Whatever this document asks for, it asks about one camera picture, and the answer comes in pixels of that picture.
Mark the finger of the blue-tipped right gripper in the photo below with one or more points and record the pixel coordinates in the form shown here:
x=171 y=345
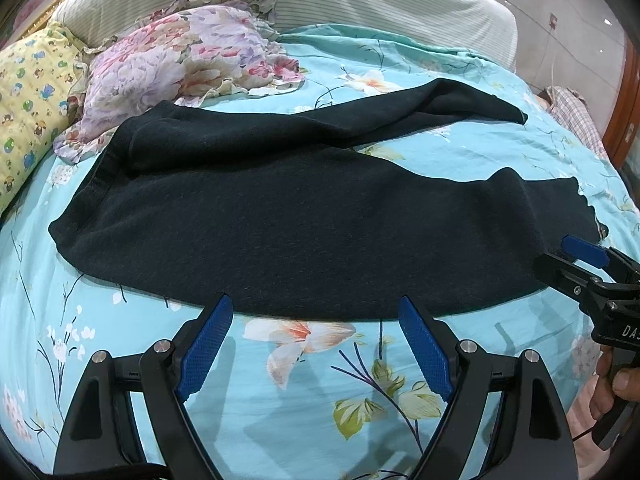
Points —
x=586 y=252

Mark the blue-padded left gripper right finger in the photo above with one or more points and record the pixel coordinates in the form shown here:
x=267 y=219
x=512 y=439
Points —
x=530 y=439

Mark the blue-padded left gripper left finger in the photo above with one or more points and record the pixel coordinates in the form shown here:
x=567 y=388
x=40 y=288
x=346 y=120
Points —
x=100 y=437

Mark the black pants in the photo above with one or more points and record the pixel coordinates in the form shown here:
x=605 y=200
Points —
x=284 y=215

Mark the person's right hand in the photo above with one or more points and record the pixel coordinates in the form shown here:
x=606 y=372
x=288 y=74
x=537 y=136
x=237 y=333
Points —
x=625 y=385

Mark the wooden glass cabinet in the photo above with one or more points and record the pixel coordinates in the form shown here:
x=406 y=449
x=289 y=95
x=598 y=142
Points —
x=624 y=122

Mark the plaid checkered cloth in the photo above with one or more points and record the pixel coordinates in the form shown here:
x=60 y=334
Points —
x=567 y=107

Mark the yellow cartoon print pillow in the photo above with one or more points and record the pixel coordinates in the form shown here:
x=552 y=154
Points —
x=36 y=76

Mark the purple floral pillow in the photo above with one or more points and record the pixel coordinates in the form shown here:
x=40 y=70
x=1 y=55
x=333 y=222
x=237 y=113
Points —
x=186 y=53

